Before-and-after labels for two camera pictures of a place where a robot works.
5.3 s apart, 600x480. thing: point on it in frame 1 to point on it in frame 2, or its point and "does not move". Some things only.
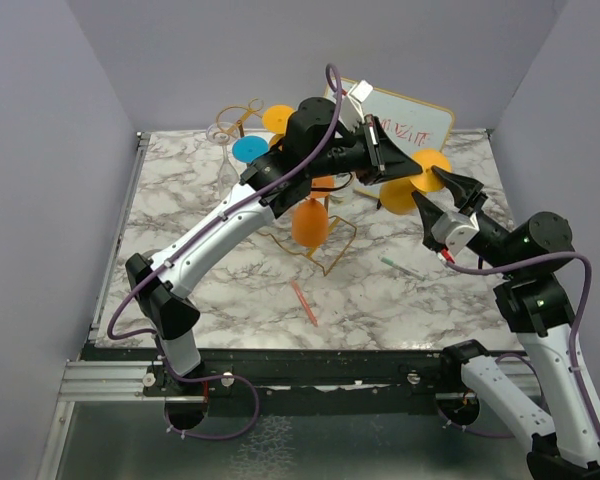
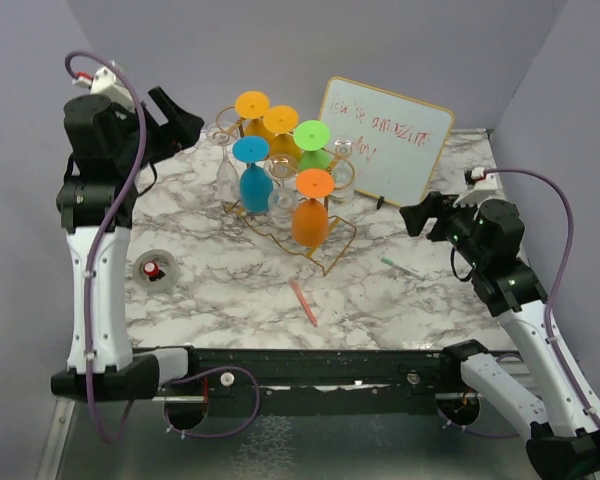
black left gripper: (383, 156) to (179, 130)
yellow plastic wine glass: (275, 118) does not move
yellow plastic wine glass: (397, 194) to (252, 106)
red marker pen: (304, 304) does not move
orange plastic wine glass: (310, 223) does not move
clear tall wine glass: (224, 133) does not move
